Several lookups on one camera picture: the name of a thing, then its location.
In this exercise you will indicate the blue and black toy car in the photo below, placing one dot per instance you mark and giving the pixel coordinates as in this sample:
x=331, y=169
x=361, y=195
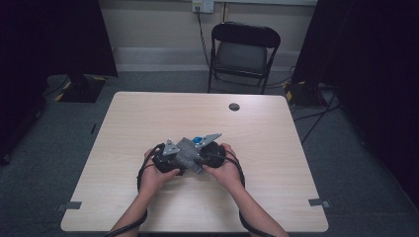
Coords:
x=197, y=140

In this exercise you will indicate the small black floor object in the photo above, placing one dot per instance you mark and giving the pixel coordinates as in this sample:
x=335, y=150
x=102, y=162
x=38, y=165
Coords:
x=93, y=128

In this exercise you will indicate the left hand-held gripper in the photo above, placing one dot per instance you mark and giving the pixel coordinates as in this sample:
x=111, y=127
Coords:
x=164, y=159

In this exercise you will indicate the wide black curtain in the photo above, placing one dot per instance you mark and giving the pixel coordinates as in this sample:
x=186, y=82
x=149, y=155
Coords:
x=39, y=49

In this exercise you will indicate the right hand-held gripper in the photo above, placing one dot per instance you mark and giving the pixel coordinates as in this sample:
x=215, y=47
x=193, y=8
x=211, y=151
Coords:
x=214, y=154

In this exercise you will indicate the tall black curtain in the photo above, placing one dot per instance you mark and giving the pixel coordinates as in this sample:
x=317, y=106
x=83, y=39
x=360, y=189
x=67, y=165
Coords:
x=369, y=65

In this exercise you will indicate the grey tape strip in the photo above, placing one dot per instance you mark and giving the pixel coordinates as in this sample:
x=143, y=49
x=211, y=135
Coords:
x=67, y=206
x=319, y=202

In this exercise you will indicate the person's left hand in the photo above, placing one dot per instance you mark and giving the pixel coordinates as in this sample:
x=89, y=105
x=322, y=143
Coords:
x=154, y=179

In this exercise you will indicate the black folding chair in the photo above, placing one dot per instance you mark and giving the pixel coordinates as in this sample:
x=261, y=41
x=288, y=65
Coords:
x=242, y=57

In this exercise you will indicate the person's right hand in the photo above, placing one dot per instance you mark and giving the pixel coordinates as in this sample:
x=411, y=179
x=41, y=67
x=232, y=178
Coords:
x=227, y=174

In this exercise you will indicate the white wall outlet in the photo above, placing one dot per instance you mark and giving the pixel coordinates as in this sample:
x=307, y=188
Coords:
x=203, y=5

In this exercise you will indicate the black stand base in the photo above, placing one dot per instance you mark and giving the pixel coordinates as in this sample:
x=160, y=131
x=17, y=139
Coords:
x=304, y=95
x=82, y=90

